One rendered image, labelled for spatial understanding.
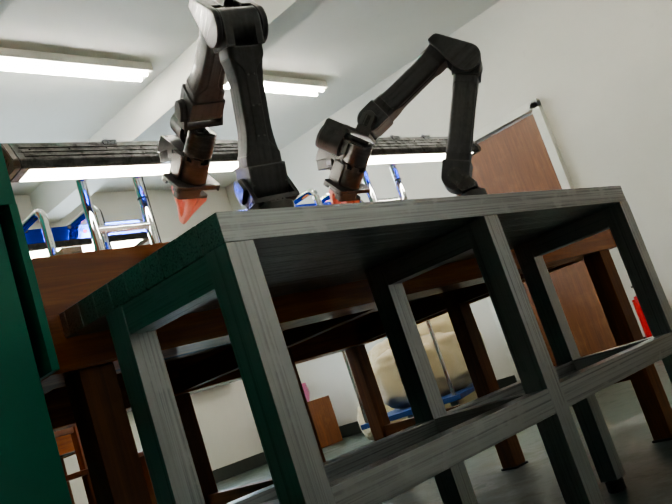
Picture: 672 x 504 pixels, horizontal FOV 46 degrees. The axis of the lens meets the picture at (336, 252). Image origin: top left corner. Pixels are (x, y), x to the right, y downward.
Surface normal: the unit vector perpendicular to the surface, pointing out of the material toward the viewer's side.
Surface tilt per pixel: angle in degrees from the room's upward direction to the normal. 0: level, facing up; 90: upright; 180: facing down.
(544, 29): 90
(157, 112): 90
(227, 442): 90
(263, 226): 90
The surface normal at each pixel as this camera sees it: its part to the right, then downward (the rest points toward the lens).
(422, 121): -0.67, 0.09
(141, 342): 0.68, -0.34
